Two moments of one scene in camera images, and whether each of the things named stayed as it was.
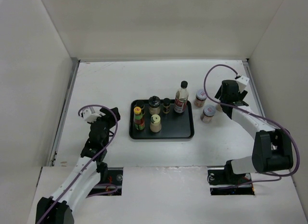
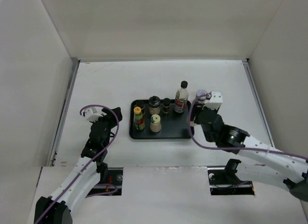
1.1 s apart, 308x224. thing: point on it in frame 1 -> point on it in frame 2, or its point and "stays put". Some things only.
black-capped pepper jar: x=166 y=105 stays put
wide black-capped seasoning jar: x=154 y=103 stays put
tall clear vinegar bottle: x=181 y=98 stays put
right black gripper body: x=219 y=96 -> x=197 y=108
